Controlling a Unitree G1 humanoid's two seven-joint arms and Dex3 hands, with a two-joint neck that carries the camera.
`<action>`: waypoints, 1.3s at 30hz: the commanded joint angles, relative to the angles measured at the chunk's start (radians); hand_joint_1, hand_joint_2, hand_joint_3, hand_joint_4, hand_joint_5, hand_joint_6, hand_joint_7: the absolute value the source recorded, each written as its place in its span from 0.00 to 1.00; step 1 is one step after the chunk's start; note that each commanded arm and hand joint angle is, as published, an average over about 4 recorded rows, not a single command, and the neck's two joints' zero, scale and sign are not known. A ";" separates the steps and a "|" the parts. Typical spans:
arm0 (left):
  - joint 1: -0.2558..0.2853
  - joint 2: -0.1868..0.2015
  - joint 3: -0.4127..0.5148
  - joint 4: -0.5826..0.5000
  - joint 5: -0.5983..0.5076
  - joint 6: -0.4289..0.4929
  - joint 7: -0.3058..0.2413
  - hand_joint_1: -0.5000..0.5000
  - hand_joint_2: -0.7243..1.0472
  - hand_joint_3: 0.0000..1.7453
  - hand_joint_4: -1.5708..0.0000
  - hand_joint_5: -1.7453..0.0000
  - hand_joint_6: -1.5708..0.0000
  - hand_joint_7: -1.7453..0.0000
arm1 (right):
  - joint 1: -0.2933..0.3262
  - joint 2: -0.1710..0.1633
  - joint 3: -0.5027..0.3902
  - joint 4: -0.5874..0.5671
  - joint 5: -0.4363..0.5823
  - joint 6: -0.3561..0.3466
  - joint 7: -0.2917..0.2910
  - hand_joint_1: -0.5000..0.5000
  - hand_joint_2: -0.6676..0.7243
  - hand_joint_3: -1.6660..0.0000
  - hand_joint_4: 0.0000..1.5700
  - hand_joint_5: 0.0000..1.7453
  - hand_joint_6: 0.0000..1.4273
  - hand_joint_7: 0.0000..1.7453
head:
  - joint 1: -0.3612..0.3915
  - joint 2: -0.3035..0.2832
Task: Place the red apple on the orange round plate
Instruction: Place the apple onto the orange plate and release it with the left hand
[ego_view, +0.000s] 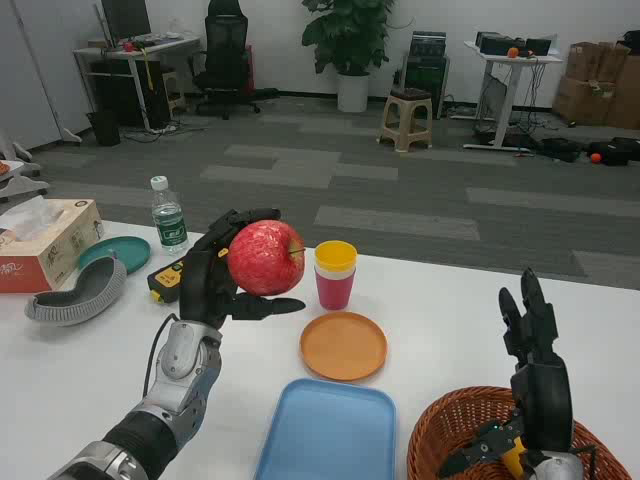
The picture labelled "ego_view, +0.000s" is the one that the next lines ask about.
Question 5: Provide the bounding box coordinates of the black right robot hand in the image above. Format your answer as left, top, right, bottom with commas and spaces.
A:
438, 267, 599, 479

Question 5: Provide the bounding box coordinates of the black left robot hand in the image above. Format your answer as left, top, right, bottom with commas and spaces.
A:
178, 207, 307, 331

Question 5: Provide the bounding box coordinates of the red apple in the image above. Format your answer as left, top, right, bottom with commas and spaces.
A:
227, 218, 306, 297

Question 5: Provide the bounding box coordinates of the teal round plate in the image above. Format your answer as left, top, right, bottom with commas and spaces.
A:
78, 235, 152, 275

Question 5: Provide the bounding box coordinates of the orange round plate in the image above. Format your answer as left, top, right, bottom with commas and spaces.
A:
299, 311, 389, 383

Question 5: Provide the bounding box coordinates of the yellow black remote control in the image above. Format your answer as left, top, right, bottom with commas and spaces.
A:
147, 258, 189, 305

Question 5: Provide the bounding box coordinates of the clear water bottle green label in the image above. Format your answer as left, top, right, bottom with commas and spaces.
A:
150, 175, 189, 255

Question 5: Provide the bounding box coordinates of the brown wicker basket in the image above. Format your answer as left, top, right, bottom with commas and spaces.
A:
406, 385, 634, 480

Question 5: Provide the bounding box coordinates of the white plastic cup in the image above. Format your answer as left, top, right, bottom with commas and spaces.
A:
314, 264, 357, 282

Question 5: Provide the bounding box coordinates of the beige red tissue box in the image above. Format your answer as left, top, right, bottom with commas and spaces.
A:
0, 198, 105, 295

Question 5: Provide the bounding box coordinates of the black trash bin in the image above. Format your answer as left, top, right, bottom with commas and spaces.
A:
85, 108, 122, 148

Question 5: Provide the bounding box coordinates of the blue rectangular tray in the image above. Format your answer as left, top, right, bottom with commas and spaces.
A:
253, 378, 398, 480

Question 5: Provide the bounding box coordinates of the yellow wooden stool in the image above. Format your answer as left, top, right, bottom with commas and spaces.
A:
160, 69, 186, 114

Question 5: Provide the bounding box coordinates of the black computer tower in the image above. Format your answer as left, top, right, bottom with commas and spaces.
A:
92, 59, 171, 129

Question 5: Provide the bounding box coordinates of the black office chair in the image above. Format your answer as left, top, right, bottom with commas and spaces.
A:
188, 0, 264, 120

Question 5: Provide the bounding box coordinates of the white desk with monitor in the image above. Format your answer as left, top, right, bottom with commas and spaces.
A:
72, 35, 202, 132

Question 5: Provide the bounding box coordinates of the small black case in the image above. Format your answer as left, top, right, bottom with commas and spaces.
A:
539, 137, 584, 164

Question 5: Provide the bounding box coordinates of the large black case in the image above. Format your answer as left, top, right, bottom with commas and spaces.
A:
584, 137, 640, 167

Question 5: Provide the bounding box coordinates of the beige plastic stool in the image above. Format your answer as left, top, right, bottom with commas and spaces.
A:
377, 88, 434, 154

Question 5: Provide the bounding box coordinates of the black computer monitor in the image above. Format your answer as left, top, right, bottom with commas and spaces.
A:
99, 0, 153, 44

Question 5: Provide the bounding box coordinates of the potted plant white pot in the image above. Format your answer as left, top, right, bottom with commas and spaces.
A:
301, 0, 396, 114

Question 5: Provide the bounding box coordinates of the large cardboard box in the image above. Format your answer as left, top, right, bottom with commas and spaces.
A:
552, 74, 617, 127

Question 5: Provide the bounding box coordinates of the black equipment rack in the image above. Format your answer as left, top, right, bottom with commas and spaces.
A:
402, 30, 450, 121

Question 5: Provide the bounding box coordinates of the white standing desk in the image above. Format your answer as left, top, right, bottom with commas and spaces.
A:
462, 40, 564, 151

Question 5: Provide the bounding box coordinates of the small cardboard box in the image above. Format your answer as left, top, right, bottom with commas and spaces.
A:
566, 42, 605, 81

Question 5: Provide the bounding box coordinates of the wide black device box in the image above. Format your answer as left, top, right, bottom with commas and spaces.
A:
474, 31, 526, 54

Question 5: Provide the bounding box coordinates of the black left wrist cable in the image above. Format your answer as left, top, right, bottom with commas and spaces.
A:
143, 313, 181, 401

